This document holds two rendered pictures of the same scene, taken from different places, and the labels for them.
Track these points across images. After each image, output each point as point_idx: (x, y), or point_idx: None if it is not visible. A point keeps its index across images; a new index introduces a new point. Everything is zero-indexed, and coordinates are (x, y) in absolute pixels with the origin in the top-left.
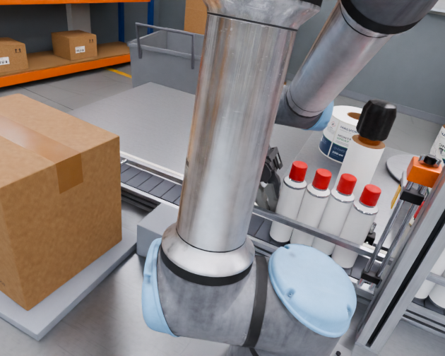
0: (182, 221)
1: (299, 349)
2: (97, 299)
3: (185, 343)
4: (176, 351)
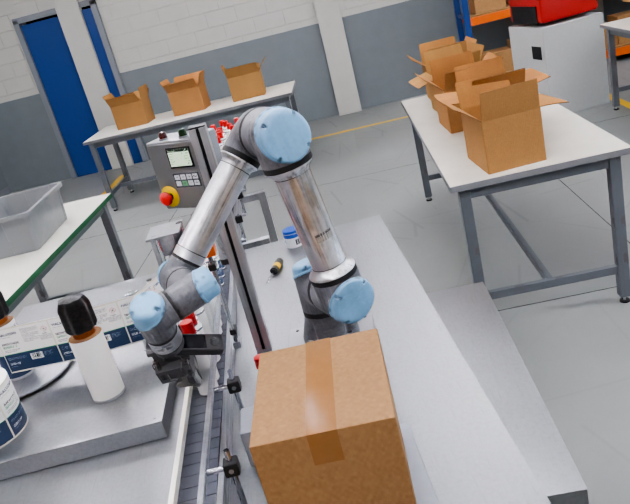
0: (341, 252)
1: None
2: None
3: None
4: None
